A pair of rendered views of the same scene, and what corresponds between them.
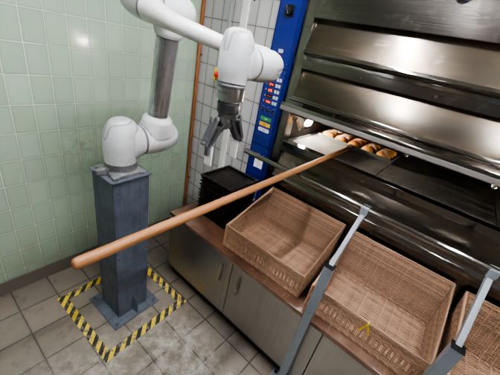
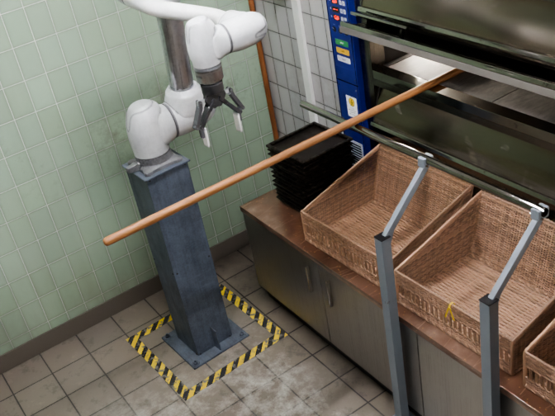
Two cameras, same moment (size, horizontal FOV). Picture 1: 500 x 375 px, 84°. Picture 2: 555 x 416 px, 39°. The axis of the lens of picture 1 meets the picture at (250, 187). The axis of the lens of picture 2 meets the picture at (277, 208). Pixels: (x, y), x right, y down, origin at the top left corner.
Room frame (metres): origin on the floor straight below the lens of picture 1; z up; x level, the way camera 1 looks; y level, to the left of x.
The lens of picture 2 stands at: (-1.17, -1.11, 2.50)
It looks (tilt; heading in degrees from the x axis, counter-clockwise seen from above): 32 degrees down; 27
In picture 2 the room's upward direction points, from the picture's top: 11 degrees counter-clockwise
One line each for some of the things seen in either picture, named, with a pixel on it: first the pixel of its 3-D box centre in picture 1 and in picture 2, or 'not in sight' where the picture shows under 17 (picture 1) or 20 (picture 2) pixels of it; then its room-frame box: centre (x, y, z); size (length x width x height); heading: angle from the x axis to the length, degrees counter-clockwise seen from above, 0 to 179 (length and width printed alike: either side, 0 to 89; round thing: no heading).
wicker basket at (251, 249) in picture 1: (283, 234); (385, 213); (1.40, -0.27, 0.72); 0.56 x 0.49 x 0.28; 57
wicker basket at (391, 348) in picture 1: (379, 294); (495, 275); (1.06, -0.76, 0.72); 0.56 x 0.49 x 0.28; 57
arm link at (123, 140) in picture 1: (122, 139); (147, 126); (1.26, 0.67, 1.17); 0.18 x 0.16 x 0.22; 146
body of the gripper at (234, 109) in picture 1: (227, 114); (213, 93); (0.92, 0.13, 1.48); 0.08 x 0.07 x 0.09; 149
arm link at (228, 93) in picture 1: (230, 92); (209, 73); (0.92, 0.13, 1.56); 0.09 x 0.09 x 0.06
